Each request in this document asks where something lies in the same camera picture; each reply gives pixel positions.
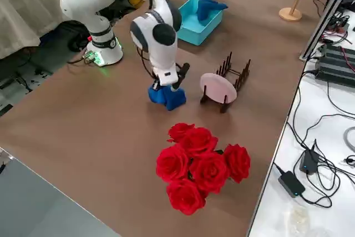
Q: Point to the cyan plastic box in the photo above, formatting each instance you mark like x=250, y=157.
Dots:
x=194, y=37

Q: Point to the blue square rag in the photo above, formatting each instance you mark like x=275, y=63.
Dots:
x=208, y=6
x=169, y=99

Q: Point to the aluminium frame post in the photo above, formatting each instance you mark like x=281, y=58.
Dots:
x=319, y=26

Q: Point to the black power adapter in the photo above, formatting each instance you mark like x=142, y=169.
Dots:
x=291, y=184

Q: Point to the dark wooden dish rack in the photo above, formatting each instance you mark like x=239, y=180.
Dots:
x=223, y=108

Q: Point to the black ribbed power supply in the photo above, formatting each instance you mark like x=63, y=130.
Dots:
x=335, y=65

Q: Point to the beige curtain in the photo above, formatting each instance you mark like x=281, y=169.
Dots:
x=16, y=12

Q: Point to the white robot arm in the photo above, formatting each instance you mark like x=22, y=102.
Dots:
x=163, y=54

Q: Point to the red rose bouquet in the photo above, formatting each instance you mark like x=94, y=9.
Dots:
x=205, y=170

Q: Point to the white side table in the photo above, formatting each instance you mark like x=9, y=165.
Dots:
x=277, y=220

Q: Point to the white round plate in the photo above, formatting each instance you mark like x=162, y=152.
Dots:
x=217, y=87

